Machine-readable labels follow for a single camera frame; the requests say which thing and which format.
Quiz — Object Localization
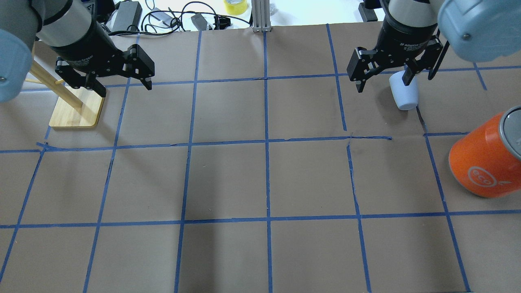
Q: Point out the white cup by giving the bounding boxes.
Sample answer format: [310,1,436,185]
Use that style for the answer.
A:
[389,70,419,111]

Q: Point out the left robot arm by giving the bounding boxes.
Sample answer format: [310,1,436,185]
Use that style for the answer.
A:
[0,0,155,102]

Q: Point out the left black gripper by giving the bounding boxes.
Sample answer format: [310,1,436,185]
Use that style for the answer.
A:
[51,20,155,98]

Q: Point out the yellow tape roll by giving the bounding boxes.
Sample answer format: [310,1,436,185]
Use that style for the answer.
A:
[223,0,248,15]

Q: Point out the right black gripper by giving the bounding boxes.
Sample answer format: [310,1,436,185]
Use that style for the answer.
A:
[347,12,450,93]

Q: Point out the black power adapter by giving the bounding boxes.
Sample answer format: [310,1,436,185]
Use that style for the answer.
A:
[111,0,142,32]

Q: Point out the black cable bundle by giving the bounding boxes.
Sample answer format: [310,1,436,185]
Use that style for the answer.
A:
[140,1,251,35]

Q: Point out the orange canister with grey lid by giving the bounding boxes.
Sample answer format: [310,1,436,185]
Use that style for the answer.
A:
[449,106,521,198]

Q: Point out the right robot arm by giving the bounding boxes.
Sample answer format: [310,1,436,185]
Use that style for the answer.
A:
[346,0,521,93]

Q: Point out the wooden mug stand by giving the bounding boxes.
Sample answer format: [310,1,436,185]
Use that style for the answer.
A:
[25,48,104,129]

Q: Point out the aluminium frame post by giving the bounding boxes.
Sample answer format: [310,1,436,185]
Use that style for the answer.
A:
[251,0,272,32]

